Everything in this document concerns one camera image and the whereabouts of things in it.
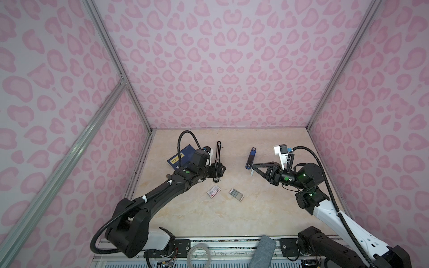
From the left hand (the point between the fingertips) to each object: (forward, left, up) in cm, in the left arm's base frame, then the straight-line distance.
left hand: (221, 166), depth 83 cm
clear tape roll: (-31, +11, -17) cm, 37 cm away
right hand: (-12, -13, +17) cm, 24 cm away
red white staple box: (-7, +5, -14) cm, 16 cm away
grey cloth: (-35, -17, -11) cm, 41 cm away
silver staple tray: (-8, -8, -16) cm, 19 cm away
